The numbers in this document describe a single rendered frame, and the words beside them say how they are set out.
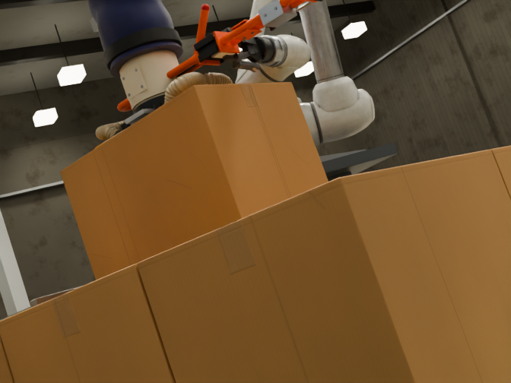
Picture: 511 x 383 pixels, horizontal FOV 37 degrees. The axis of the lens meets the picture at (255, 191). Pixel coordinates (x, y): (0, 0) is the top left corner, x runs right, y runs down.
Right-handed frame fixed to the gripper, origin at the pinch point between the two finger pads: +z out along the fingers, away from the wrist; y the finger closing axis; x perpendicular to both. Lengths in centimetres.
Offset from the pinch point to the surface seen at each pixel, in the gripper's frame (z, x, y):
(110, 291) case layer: 79, -17, 56
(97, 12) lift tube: 9.1, 29.7, -24.7
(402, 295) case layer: 74, -64, 71
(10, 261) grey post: -165, 344, -11
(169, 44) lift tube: 1.2, 15.3, -8.2
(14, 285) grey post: -163, 344, 7
